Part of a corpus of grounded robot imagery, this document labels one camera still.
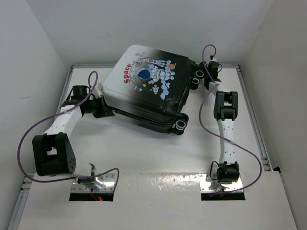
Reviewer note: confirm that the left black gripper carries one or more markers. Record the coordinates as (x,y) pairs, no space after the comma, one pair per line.
(104,110)

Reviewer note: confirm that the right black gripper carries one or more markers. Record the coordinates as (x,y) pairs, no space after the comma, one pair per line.
(202,65)

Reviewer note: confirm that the white kids suitcase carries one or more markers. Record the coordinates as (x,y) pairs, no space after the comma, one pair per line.
(151,86)

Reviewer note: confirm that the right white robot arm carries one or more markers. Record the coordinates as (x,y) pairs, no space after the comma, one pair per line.
(225,112)

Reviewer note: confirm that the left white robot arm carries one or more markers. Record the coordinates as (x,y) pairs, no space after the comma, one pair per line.
(53,152)

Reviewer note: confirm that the white front board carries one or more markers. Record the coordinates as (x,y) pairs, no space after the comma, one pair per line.
(158,201)

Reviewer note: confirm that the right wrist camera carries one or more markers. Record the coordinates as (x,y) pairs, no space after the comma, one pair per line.
(213,59)

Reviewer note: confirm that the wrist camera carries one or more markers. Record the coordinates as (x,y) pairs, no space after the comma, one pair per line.
(213,59)
(98,90)

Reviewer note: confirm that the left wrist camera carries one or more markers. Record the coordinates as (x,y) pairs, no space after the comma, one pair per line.
(98,90)

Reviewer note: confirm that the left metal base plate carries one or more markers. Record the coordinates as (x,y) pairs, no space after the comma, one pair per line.
(101,184)

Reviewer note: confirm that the metal base plate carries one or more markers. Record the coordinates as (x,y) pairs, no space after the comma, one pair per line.
(208,185)
(101,184)

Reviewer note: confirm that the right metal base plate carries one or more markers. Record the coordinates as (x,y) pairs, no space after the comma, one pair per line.
(208,185)

